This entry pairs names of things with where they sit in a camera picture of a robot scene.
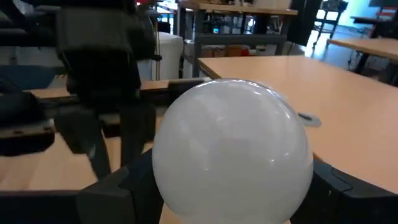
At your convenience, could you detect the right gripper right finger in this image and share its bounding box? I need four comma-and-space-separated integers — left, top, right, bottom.
290, 158, 398, 224

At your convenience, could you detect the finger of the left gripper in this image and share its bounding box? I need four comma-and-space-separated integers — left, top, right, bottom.
55, 106, 112, 180
119, 103, 157, 166

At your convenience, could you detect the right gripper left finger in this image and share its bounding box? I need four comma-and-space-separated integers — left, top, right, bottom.
0, 148, 165, 224

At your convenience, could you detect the white cabinet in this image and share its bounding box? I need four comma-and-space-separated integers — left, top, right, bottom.
136, 30, 185, 81

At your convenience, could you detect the beige wooden desk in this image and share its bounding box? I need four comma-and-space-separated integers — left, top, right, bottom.
198, 55, 398, 194

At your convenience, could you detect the wooden workbench with shelf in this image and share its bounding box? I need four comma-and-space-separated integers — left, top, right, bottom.
178, 0, 299, 78

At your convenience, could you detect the wooden table with black legs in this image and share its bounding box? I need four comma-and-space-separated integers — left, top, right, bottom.
328, 37, 398, 75

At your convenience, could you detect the black panel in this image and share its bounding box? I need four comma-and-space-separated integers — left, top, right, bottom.
285, 0, 324, 47

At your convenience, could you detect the black aluminium frame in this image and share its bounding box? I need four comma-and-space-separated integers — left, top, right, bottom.
136, 77, 215, 106

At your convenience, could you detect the grey cable grommet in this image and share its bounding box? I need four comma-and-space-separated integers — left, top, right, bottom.
297, 111, 323, 128

